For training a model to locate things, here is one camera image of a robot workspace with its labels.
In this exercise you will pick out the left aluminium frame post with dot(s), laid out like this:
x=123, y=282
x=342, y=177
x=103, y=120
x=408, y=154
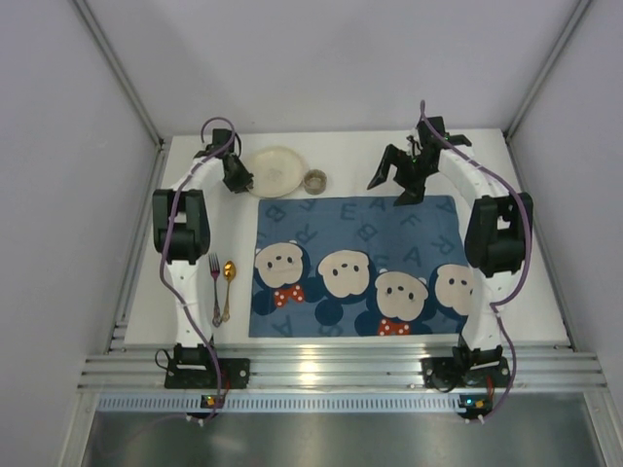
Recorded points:
x=99, y=37

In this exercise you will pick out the blue bear print cloth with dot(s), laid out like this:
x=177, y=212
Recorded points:
x=357, y=268

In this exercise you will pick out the perforated grey cable tray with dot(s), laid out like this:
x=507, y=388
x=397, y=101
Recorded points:
x=292, y=403

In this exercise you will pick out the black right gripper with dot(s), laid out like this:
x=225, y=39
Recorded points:
x=406, y=171

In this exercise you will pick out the right aluminium frame post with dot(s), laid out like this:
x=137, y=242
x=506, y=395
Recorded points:
x=572, y=23

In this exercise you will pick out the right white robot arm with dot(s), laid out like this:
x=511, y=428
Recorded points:
x=498, y=236

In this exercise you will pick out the aluminium mounting rail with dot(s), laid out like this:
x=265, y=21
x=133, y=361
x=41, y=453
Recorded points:
x=348, y=365

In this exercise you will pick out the gold spoon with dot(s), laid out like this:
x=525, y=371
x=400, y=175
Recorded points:
x=229, y=273

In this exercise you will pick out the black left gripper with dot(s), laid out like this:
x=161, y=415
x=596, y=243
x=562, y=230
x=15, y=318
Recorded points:
x=238, y=176

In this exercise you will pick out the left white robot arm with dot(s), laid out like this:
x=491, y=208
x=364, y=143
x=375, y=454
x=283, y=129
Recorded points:
x=182, y=235

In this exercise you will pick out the aluminium frame post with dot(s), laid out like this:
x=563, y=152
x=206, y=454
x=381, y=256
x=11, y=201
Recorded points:
x=99, y=37
x=572, y=23

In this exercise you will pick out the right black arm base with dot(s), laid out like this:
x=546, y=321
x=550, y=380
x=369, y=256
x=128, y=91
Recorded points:
x=462, y=372

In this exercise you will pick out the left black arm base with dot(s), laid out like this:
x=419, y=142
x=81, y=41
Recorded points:
x=235, y=374

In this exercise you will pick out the cream round plate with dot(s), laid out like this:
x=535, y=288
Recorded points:
x=277, y=171

